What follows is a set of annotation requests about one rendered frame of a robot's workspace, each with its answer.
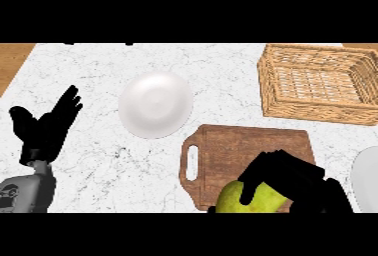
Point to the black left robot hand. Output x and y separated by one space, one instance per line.
47 128

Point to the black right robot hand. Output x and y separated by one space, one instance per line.
296 176

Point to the green pear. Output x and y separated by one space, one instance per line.
252 200

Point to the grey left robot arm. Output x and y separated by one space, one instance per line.
27 193

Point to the brown wooden cutting board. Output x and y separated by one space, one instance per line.
231 153

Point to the wicker basket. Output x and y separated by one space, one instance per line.
320 83

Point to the white round bowl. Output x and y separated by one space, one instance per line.
367 180

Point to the white round plate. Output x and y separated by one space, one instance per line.
156 105

